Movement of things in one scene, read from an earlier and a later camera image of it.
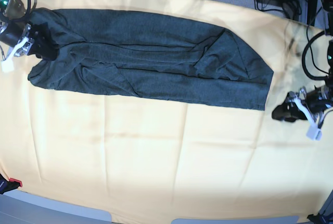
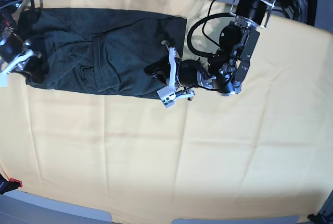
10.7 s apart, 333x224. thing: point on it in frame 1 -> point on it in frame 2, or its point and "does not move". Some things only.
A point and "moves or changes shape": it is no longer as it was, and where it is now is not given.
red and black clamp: (6, 185) does not move
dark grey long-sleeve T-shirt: (151, 58) moves or changes shape
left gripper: (41, 47) -> (15, 52)
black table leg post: (311, 9) does not move
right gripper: (316, 103) -> (185, 76)
